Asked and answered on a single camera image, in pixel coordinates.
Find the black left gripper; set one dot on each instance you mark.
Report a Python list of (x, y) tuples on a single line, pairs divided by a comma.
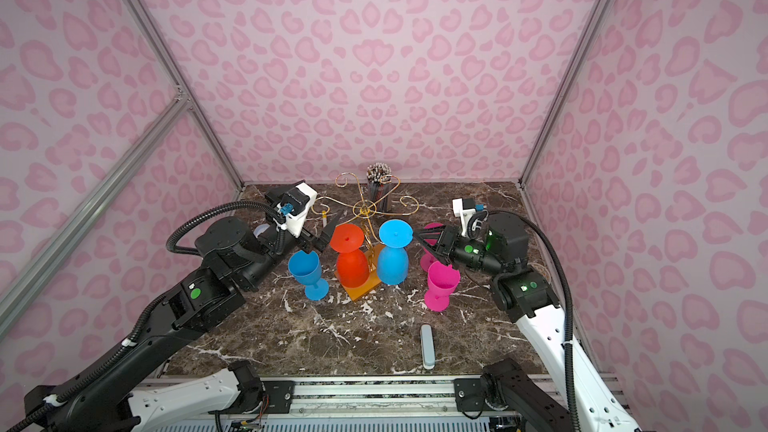
[(308, 241)]

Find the pink wine glass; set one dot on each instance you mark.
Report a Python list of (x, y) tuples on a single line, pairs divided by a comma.
[(428, 259), (442, 281)]

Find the red wine glass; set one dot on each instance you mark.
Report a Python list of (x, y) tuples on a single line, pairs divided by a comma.
[(347, 238)]

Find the clear cup of pencils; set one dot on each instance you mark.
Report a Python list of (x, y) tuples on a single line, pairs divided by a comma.
[(379, 176)]

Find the blue wine glass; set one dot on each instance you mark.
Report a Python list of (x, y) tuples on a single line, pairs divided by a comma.
[(307, 270), (393, 261)]

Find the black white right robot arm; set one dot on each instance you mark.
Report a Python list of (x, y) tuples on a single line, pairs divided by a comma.
[(545, 318)]

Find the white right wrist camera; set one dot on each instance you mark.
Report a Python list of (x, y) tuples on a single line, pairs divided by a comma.
[(465, 209)]

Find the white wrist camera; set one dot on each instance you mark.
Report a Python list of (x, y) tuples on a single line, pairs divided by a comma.
[(293, 201), (465, 209)]

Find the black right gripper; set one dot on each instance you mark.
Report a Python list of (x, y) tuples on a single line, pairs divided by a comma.
[(448, 247)]

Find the pink wine glass back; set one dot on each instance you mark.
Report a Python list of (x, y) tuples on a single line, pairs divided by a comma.
[(442, 281)]

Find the orange wooden rack base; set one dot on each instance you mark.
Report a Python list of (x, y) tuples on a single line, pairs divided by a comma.
[(360, 288)]

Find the white blue case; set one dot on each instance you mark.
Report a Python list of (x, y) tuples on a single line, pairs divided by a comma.
[(427, 347)]

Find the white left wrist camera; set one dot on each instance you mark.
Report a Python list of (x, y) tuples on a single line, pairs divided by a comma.
[(293, 201)]

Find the aluminium front rail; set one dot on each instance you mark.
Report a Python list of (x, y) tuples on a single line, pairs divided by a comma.
[(229, 393)]

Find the blue wine glass front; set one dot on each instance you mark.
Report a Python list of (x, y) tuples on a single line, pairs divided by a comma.
[(393, 261)]

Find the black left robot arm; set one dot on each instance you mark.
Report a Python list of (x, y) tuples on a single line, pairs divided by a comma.
[(240, 243)]

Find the gold wire glass rack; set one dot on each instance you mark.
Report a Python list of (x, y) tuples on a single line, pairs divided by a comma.
[(363, 211)]

